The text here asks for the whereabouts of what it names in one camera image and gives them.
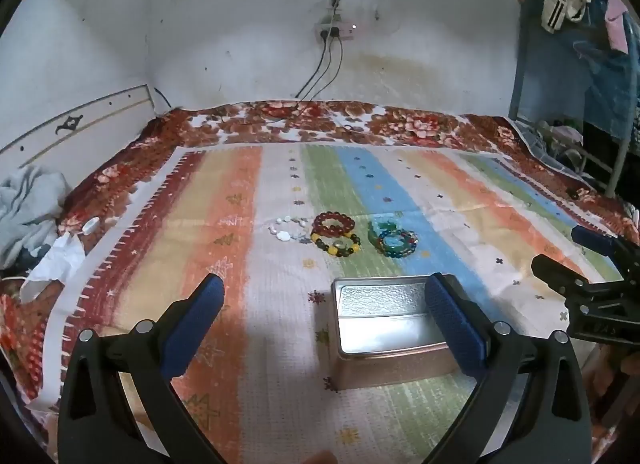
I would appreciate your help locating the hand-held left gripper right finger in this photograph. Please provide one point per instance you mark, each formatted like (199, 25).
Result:
(455, 324)

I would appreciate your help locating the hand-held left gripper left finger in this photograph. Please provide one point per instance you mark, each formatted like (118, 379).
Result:
(195, 329)

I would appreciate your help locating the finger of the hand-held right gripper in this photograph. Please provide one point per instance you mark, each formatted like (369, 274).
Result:
(592, 238)
(555, 274)

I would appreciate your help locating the silver metal tin box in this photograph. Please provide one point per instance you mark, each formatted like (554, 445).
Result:
(380, 331)

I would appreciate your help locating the green jade bangle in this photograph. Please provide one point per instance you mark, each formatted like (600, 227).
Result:
(372, 234)

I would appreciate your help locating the striped colourful mat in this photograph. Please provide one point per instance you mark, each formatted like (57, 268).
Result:
(250, 254)

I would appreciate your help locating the pile of clothes under rack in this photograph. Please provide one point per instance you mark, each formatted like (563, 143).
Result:
(555, 141)

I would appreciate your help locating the small white cap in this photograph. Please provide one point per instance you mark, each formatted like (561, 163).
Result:
(91, 225)

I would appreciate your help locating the white crumpled paper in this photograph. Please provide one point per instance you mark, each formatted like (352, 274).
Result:
(57, 261)

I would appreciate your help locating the blue metal rack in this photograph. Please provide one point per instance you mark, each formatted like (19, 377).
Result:
(517, 89)

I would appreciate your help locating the blue hanging garment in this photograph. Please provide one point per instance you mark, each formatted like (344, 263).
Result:
(560, 74)

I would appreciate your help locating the grey crumpled clothes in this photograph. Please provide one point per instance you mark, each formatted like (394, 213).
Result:
(25, 214)

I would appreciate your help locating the pink hanging garment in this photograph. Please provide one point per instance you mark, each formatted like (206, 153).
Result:
(617, 19)

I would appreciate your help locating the red floral blanket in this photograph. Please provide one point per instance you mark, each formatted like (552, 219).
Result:
(300, 121)

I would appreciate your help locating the white headboard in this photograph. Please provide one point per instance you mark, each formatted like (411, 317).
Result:
(75, 119)

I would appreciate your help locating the white power strip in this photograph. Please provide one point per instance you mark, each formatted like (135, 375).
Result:
(337, 31)

